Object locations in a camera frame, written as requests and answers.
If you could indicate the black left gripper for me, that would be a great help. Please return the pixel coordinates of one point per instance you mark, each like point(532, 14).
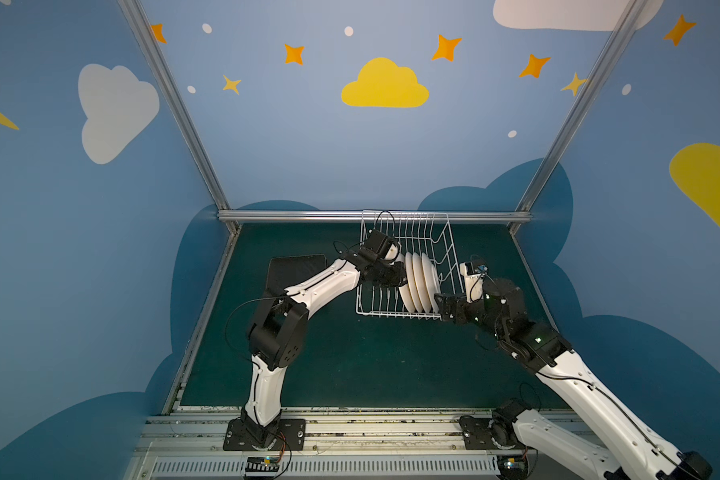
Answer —
point(390, 271)

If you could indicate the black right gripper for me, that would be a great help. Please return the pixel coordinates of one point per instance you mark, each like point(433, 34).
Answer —
point(451, 307)

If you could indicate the white round plate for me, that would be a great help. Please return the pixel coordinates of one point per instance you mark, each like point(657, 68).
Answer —
point(433, 284)
point(412, 282)
point(426, 281)
point(404, 290)

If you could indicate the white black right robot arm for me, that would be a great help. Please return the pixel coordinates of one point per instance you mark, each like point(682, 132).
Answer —
point(628, 447)

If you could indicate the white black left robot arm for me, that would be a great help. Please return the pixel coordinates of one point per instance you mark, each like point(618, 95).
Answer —
point(278, 328)

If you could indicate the right small circuit board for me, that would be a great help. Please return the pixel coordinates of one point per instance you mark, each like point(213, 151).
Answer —
point(512, 468)

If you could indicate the small circuit board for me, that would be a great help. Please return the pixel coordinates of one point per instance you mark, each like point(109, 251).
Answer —
point(512, 468)
point(261, 467)

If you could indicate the left small circuit board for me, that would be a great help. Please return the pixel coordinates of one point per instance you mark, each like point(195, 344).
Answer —
point(261, 467)

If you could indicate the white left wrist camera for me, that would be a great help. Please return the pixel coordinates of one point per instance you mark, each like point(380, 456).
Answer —
point(394, 254)

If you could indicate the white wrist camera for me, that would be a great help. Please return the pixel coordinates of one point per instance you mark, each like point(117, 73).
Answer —
point(473, 273)
point(394, 254)

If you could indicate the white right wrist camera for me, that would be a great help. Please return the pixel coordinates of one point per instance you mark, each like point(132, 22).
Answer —
point(473, 273)

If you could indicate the white wire dish rack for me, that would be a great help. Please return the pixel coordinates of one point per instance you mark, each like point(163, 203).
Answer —
point(433, 238)

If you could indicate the aluminium back frame rail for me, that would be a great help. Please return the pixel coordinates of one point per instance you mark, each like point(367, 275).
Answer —
point(325, 216)

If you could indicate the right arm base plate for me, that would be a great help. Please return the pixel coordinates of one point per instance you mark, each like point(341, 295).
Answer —
point(483, 433)

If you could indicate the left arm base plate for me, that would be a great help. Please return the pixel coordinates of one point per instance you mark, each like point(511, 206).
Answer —
point(289, 435)

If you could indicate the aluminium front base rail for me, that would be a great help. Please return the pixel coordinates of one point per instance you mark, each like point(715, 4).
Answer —
point(339, 444)

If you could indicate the aluminium right corner post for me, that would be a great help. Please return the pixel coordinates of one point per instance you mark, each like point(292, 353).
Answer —
point(614, 47)

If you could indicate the aluminium corner post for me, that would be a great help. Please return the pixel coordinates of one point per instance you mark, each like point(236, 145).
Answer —
point(137, 20)
point(614, 47)

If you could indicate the aluminium left corner post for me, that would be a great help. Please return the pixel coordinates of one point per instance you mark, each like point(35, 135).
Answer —
point(137, 20)

